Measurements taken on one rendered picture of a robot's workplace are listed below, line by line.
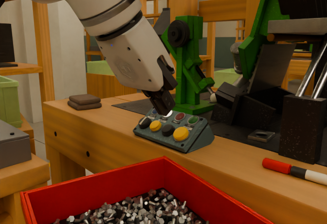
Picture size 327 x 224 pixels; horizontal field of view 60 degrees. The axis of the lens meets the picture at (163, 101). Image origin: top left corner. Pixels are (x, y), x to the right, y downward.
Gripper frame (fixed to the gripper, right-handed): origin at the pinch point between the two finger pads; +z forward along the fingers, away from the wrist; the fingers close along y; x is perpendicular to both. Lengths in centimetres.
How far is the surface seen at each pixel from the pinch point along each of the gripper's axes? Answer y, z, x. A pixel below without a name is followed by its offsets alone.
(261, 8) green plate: 3.2, 0.9, 30.7
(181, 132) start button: 0.5, 7.7, -0.2
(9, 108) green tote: -74, 9, -11
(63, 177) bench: -52, 30, -17
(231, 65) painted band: -602, 628, 738
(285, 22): 16.3, -5.7, 14.0
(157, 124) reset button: -6.2, 7.8, 0.1
